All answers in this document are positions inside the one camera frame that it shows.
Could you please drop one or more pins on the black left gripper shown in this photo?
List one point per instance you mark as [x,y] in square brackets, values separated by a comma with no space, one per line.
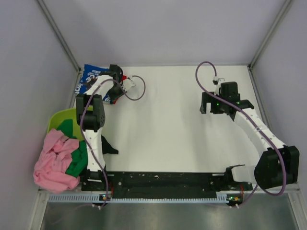
[113,97]

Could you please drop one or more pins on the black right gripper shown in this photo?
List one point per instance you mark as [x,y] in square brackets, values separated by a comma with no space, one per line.
[206,98]

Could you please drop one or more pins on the royal blue printed t-shirt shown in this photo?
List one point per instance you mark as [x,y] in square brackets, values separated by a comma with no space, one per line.
[91,78]

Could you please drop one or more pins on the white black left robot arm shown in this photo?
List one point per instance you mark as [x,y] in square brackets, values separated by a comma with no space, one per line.
[90,115]

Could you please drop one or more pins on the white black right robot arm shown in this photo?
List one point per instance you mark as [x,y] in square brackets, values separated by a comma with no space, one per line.
[278,163]

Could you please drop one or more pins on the lime green plastic basket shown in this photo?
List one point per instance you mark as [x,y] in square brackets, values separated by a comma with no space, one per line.
[60,116]

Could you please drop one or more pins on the black crumpled t-shirt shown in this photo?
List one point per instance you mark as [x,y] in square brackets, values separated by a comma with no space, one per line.
[107,148]

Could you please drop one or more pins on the green crumpled t-shirt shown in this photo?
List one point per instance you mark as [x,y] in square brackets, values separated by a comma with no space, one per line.
[79,156]

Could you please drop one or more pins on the pink crumpled t-shirt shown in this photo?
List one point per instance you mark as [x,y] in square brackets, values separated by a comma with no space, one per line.
[54,160]

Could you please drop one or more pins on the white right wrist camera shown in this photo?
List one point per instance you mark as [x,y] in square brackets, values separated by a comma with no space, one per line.
[217,82]

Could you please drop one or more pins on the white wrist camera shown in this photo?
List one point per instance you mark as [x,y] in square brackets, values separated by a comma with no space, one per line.
[217,82]
[128,83]

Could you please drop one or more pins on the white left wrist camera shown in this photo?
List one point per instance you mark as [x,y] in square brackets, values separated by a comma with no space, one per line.
[128,83]

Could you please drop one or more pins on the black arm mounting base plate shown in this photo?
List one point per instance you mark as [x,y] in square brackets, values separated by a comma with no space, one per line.
[168,185]

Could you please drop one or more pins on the aluminium frame rail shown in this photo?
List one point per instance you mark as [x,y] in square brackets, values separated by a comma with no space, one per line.
[290,188]

